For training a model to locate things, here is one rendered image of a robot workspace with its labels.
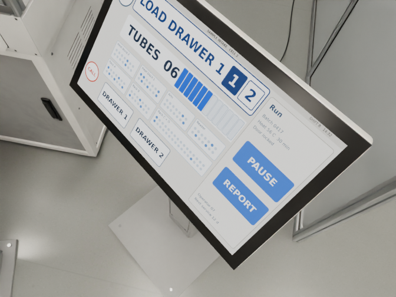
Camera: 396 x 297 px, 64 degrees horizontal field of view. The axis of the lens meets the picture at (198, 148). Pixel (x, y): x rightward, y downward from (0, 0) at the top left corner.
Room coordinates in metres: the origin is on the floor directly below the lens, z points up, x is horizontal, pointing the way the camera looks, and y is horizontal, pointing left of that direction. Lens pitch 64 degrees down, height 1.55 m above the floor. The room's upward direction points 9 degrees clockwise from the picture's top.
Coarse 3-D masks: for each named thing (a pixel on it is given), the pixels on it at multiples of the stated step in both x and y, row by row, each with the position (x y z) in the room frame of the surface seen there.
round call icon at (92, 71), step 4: (88, 60) 0.41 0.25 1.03; (92, 60) 0.41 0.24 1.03; (88, 64) 0.41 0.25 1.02; (92, 64) 0.40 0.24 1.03; (96, 64) 0.40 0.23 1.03; (84, 68) 0.40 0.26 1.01; (88, 68) 0.40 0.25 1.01; (92, 68) 0.40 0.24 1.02; (96, 68) 0.40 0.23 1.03; (100, 68) 0.39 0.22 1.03; (84, 72) 0.40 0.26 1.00; (88, 72) 0.39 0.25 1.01; (92, 72) 0.39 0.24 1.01; (96, 72) 0.39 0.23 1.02; (100, 72) 0.39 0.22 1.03; (84, 76) 0.39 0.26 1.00; (88, 76) 0.39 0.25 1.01; (92, 76) 0.39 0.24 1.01; (96, 76) 0.38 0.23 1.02; (88, 80) 0.38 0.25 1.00; (92, 80) 0.38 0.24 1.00; (96, 80) 0.38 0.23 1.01; (92, 84) 0.37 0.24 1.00
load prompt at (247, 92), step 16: (144, 0) 0.46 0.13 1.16; (160, 0) 0.45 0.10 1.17; (144, 16) 0.44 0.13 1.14; (160, 16) 0.43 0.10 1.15; (176, 16) 0.42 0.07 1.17; (160, 32) 0.41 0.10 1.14; (176, 32) 0.40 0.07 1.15; (192, 32) 0.39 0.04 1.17; (176, 48) 0.38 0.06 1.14; (192, 48) 0.37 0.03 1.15; (208, 48) 0.36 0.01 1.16; (208, 64) 0.35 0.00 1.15; (224, 64) 0.34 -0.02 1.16; (240, 64) 0.33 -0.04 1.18; (224, 80) 0.32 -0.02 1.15; (240, 80) 0.31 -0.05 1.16; (256, 80) 0.31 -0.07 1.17; (240, 96) 0.29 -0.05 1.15; (256, 96) 0.29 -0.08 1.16
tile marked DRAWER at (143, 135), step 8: (136, 128) 0.29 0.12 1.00; (144, 128) 0.28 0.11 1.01; (136, 136) 0.27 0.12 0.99; (144, 136) 0.27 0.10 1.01; (152, 136) 0.27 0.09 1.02; (144, 144) 0.26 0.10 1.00; (152, 144) 0.26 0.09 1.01; (160, 144) 0.25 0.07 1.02; (152, 152) 0.24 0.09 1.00; (160, 152) 0.24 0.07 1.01; (168, 152) 0.24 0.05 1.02; (152, 160) 0.23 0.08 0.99; (160, 160) 0.23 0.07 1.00
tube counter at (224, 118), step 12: (168, 60) 0.37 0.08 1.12; (168, 72) 0.35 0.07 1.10; (180, 72) 0.35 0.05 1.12; (192, 72) 0.34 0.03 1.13; (180, 84) 0.33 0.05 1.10; (192, 84) 0.33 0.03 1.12; (204, 84) 0.32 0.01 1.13; (192, 96) 0.31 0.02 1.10; (204, 96) 0.31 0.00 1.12; (216, 96) 0.30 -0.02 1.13; (204, 108) 0.29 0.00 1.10; (216, 108) 0.29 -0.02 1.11; (228, 108) 0.28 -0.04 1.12; (216, 120) 0.27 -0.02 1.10; (228, 120) 0.27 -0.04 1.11; (240, 120) 0.27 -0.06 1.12; (228, 132) 0.25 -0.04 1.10
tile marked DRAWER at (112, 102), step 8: (104, 88) 0.36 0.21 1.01; (112, 88) 0.36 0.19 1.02; (104, 96) 0.35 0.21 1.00; (112, 96) 0.35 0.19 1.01; (104, 104) 0.34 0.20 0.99; (112, 104) 0.33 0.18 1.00; (120, 104) 0.33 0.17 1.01; (112, 112) 0.32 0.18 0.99; (120, 112) 0.32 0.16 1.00; (128, 112) 0.31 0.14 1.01; (120, 120) 0.30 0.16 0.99; (128, 120) 0.30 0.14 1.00
